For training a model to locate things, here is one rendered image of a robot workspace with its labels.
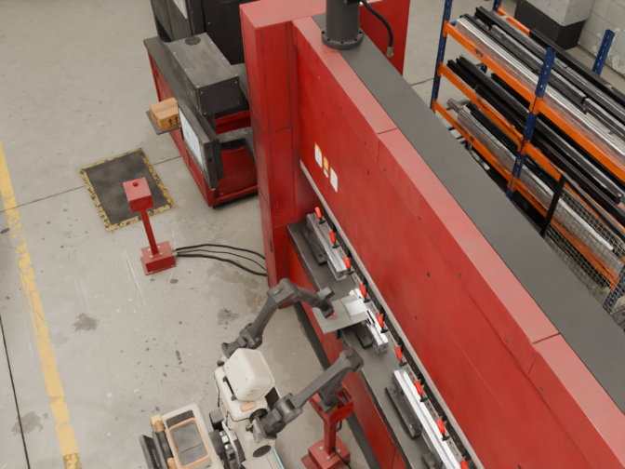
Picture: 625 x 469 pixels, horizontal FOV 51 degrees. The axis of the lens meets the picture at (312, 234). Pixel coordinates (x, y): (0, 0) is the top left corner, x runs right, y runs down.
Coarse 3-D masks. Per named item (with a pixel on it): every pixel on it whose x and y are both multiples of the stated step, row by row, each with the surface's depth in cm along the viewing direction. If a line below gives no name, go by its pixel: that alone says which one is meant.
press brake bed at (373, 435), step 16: (288, 240) 432; (304, 272) 414; (304, 304) 444; (304, 320) 473; (320, 336) 425; (320, 352) 455; (336, 352) 396; (352, 384) 379; (368, 400) 356; (352, 416) 422; (368, 416) 366; (352, 432) 420; (368, 432) 376; (384, 432) 344; (368, 448) 408; (384, 448) 353; (368, 464) 404; (384, 464) 364; (400, 464) 333
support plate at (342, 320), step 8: (352, 296) 369; (336, 304) 365; (312, 312) 362; (320, 312) 362; (344, 312) 361; (320, 320) 358; (328, 320) 358; (336, 320) 358; (344, 320) 358; (352, 320) 358; (360, 320) 358; (328, 328) 354; (336, 328) 354
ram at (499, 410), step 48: (336, 144) 317; (336, 192) 340; (384, 192) 276; (384, 240) 292; (384, 288) 311; (432, 288) 257; (432, 336) 271; (480, 336) 229; (480, 384) 241; (528, 384) 207; (480, 432) 254; (528, 432) 216
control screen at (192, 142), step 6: (180, 114) 397; (186, 120) 388; (186, 126) 394; (186, 132) 401; (192, 132) 386; (186, 138) 408; (192, 138) 391; (192, 144) 399; (198, 144) 381; (192, 150) 405; (198, 150) 387; (198, 156) 394
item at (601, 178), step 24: (456, 72) 503; (480, 72) 491; (504, 96) 473; (552, 144) 436; (576, 144) 437; (576, 168) 425; (600, 168) 425; (600, 192) 408; (624, 192) 412; (624, 216) 393
